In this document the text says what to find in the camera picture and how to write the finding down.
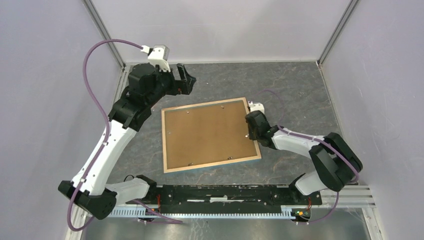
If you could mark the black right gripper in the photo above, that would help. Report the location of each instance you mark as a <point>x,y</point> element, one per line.
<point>251,136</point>

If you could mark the aluminium rail with cable comb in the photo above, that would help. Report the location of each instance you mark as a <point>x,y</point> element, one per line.
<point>353,196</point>

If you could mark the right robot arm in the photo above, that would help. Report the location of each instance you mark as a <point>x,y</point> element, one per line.
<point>335,163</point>

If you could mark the brown cardboard backing board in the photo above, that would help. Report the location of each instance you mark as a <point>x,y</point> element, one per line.
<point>208,136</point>

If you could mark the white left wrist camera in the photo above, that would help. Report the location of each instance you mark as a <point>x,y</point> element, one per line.
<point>157,56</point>

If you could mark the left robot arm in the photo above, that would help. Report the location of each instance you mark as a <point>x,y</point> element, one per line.
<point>89,189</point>

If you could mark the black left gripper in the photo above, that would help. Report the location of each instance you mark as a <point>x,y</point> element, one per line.
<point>180,87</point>

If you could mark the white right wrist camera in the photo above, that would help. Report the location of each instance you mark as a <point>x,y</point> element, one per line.
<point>256,106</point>

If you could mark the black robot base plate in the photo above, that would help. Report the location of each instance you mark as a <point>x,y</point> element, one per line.
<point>227,199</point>

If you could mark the light wooden picture frame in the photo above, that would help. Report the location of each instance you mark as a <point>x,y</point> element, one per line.
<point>164,142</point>

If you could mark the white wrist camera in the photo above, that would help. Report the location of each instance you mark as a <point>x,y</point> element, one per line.
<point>256,106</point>
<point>157,56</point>

